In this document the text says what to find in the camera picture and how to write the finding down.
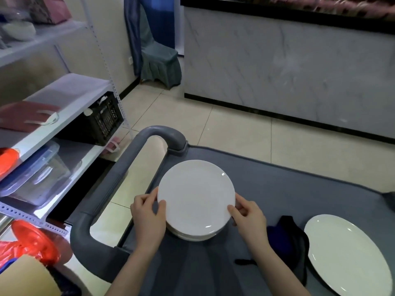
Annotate person's left hand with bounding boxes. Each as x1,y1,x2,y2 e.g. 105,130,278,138
130,186,167,252

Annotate person's right hand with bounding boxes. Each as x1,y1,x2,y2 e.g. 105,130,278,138
227,192,270,251

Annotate white round plate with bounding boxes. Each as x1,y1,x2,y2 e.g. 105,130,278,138
157,160,236,236
166,221,221,242

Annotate person's right forearm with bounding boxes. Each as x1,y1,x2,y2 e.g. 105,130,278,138
247,239,307,296

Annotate person's left forearm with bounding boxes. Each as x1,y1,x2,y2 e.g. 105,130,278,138
104,239,168,296

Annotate grey plastic service cart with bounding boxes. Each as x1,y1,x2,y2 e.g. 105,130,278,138
70,126,395,296

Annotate dark blue black cloth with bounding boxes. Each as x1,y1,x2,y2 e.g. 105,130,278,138
234,215,310,286

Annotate black plastic crate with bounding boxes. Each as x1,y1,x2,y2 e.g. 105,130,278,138
59,91,124,147

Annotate large white oval plate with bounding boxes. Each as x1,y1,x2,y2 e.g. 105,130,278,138
304,214,393,296

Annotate clear storage box blue lid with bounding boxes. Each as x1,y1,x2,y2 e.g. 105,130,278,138
0,141,72,209

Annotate red plastic bag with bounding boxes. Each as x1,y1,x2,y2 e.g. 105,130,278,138
0,220,61,269

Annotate white metal shelving unit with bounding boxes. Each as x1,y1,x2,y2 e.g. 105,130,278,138
0,0,131,238

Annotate chair with teal cover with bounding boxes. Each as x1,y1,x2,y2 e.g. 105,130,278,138
140,14,182,90

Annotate brown cardboard sheet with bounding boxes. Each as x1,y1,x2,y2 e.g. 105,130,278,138
0,254,62,296

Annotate marble counter black top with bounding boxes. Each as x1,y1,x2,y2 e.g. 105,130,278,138
180,0,395,143

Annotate orange red plastic item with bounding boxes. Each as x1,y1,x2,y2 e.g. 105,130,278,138
0,147,21,177

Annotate blue curtain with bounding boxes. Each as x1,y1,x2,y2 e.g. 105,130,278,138
123,0,177,78

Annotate pink patterned box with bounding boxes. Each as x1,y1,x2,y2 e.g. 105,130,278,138
29,0,73,25

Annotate white bowl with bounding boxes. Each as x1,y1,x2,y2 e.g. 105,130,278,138
1,21,36,41

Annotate dark red bag white handles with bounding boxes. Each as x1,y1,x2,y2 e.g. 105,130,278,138
0,101,61,132

